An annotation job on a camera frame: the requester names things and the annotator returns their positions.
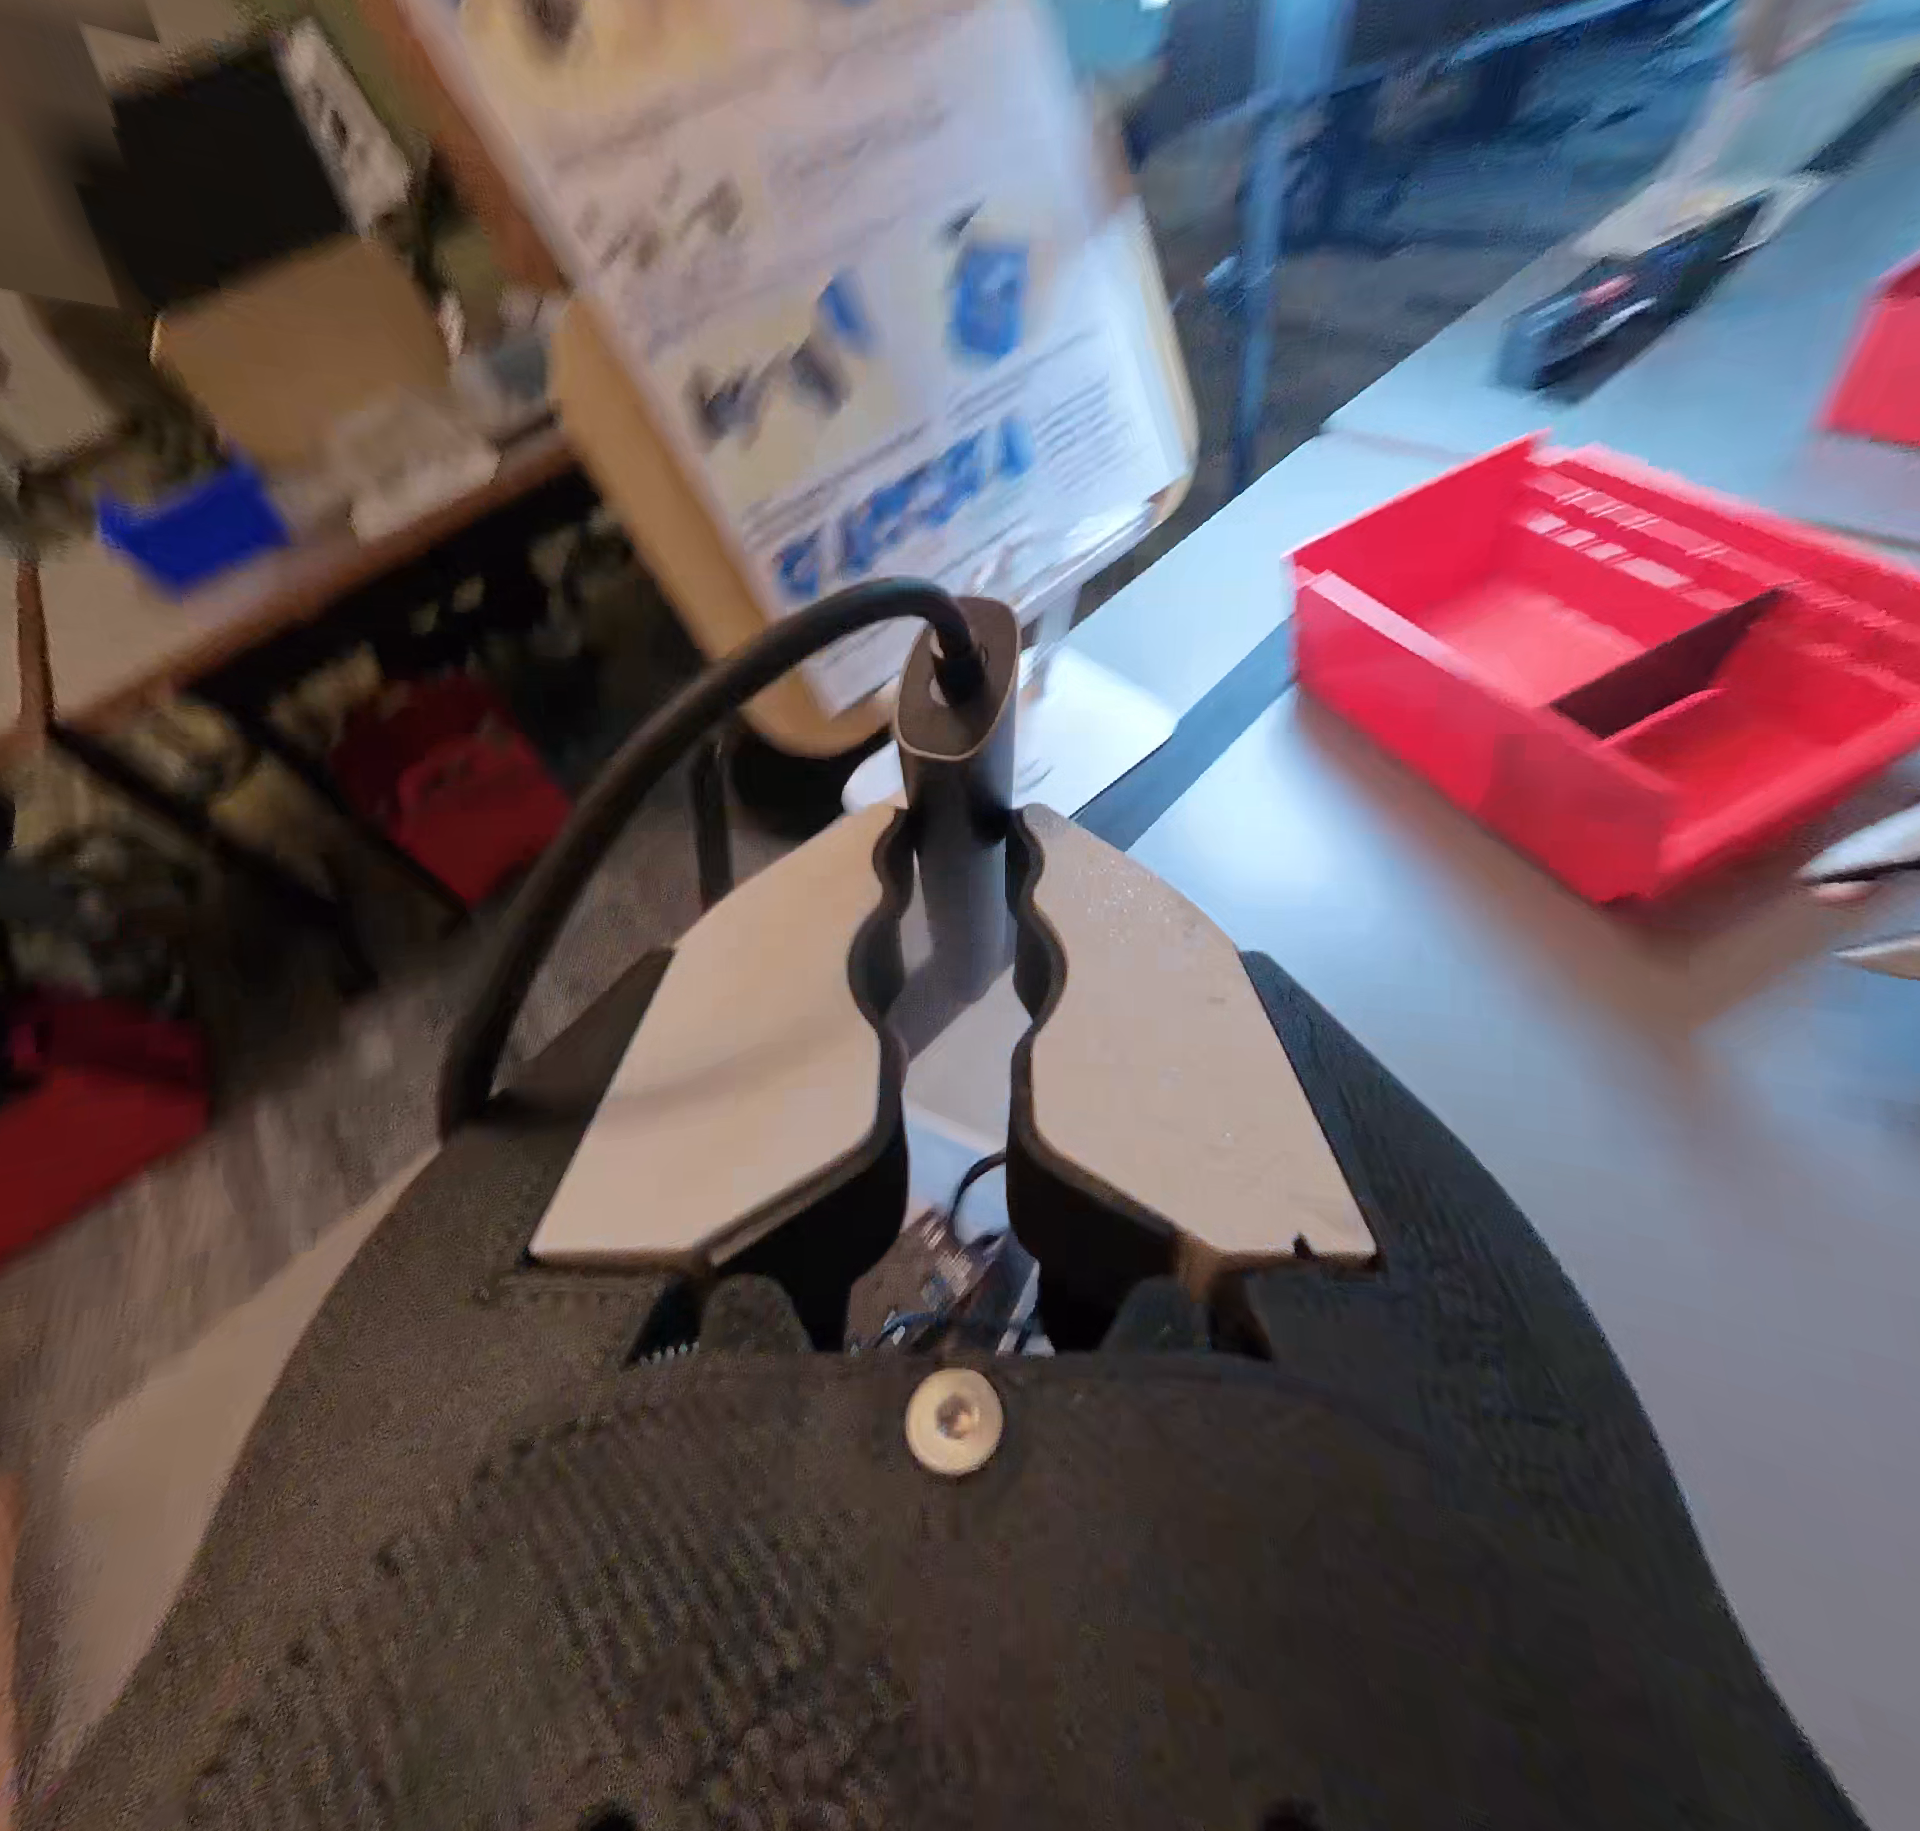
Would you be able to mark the printed instruction sheet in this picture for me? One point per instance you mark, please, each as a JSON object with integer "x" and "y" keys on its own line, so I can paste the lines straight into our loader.
{"x": 841, "y": 285}

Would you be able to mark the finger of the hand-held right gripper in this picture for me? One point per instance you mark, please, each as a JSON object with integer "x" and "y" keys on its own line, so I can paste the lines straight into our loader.
{"x": 1892, "y": 957}
{"x": 1877, "y": 850}

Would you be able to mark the wooden table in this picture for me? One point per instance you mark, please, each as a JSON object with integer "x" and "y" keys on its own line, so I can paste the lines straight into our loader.
{"x": 151, "y": 630}

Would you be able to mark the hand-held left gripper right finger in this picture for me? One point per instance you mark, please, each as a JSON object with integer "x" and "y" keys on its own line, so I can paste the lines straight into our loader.
{"x": 1187, "y": 1080}

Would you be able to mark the black device with red button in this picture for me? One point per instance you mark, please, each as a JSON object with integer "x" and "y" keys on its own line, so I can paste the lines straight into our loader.
{"x": 1637, "y": 300}

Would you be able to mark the blue plastic bin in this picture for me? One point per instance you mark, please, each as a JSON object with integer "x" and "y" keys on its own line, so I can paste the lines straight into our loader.
{"x": 197, "y": 526}

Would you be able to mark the instruction sheet on stand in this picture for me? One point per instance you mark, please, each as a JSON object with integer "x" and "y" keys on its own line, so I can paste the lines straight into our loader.
{"x": 647, "y": 481}

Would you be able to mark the cardboard box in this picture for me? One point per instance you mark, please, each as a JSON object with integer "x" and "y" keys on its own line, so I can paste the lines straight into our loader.
{"x": 301, "y": 346}

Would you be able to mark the red ribbed plastic bin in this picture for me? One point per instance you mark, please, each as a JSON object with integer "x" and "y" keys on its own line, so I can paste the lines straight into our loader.
{"x": 1877, "y": 361}

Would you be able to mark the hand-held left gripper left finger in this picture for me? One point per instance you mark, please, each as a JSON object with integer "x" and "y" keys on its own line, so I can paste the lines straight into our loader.
{"x": 721, "y": 1080}

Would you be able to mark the grey usb hub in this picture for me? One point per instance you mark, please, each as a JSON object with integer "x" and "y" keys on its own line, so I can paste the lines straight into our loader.
{"x": 962, "y": 691}

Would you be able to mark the black bin divider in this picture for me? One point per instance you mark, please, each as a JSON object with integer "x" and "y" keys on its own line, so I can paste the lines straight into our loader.
{"x": 1667, "y": 670}

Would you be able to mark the red bag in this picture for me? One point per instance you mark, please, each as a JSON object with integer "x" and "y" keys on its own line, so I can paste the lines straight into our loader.
{"x": 91, "y": 1110}
{"x": 452, "y": 796}

